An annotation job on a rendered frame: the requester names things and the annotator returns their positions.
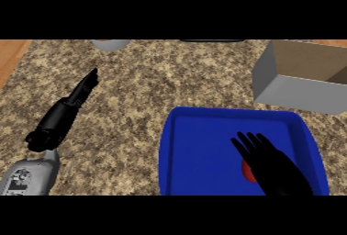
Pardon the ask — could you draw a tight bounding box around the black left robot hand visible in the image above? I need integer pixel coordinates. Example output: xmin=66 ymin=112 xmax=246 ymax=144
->
xmin=24 ymin=67 xmax=100 ymax=152

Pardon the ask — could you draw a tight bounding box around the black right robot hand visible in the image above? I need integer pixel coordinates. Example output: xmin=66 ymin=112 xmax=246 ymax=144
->
xmin=228 ymin=131 xmax=314 ymax=196

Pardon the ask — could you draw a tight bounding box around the red tomato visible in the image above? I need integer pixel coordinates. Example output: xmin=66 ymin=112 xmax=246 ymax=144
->
xmin=240 ymin=159 xmax=258 ymax=184

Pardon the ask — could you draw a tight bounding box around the blue plastic tray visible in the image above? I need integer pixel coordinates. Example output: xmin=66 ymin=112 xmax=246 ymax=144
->
xmin=156 ymin=106 xmax=330 ymax=196

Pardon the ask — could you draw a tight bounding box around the grey cardboard box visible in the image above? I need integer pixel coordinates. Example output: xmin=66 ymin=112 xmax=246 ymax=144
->
xmin=250 ymin=39 xmax=347 ymax=116

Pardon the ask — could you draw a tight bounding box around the grey round container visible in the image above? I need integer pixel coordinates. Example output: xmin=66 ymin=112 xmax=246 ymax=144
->
xmin=89 ymin=39 xmax=131 ymax=52

